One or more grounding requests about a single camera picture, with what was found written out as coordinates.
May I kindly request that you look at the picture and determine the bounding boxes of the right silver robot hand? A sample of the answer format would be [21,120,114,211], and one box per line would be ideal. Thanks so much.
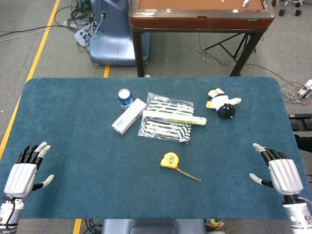
[249,143,304,196]

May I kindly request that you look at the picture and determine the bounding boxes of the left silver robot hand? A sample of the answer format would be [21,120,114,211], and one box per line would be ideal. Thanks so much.
[3,141,55,198]

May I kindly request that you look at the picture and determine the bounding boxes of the yellow tape measure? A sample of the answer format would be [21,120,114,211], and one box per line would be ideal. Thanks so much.
[160,152,202,182]

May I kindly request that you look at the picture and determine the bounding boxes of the black bag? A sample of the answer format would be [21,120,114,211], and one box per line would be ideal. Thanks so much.
[294,134,312,152]

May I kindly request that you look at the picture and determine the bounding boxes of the black foot pedal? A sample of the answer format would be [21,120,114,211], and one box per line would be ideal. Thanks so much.
[288,113,312,131]

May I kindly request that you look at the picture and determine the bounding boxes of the blue felt table cloth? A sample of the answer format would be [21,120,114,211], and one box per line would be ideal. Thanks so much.
[0,77,310,219]

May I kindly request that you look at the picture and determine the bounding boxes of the colourful snack packet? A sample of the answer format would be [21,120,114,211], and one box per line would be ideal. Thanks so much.
[206,218,225,230]

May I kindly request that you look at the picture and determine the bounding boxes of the white black plush toy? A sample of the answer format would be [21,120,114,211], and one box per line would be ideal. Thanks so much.
[206,88,242,119]

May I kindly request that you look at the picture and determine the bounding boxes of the white rectangular carton box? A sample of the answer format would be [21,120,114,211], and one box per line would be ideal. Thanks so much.
[112,98,147,136]

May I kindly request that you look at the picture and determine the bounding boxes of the striped cloth in plastic bag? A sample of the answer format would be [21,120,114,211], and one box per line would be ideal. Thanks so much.
[137,92,195,144]

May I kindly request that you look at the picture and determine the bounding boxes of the long white wrap box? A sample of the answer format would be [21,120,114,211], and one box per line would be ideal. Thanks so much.
[142,110,207,127]

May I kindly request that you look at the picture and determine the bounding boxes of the blue tin can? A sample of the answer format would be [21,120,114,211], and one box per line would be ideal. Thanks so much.
[117,88,134,110]

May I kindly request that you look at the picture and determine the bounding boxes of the grey blue robot torso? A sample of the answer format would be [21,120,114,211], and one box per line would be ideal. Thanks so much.
[101,218,207,234]

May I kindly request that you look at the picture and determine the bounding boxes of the white power strip with plugs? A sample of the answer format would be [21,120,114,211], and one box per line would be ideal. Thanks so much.
[74,24,95,47]

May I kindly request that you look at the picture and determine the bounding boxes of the blue grey machine base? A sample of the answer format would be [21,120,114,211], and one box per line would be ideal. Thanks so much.
[89,0,151,66]

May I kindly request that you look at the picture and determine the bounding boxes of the office chair wheels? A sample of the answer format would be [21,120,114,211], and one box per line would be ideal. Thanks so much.
[272,0,303,17]

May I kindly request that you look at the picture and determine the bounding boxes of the brown mahjong table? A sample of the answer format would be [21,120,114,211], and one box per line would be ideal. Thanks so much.
[128,0,276,78]

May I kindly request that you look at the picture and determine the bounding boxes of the white power strip red wires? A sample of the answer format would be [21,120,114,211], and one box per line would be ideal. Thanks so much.
[280,79,312,105]

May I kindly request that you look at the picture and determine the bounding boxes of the long black floor cable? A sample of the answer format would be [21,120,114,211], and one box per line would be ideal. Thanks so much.
[0,24,64,39]

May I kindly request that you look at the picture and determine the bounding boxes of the black cable bundle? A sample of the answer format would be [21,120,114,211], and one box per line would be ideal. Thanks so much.
[53,0,98,53]

